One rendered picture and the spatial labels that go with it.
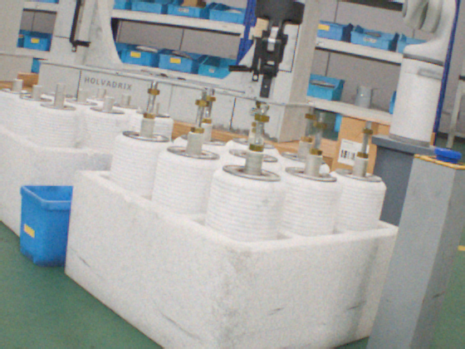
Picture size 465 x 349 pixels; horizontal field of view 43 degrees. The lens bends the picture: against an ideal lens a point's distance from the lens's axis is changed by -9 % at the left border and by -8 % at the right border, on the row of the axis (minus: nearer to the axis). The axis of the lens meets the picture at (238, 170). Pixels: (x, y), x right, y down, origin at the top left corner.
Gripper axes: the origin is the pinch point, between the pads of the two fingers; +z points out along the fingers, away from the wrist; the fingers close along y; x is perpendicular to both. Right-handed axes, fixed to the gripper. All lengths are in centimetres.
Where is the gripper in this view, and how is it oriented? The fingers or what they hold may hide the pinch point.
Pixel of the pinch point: (266, 89)
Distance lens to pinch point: 97.5
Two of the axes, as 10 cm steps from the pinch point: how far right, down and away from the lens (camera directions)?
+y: 1.0, -1.4, 9.9
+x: -9.8, -1.9, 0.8
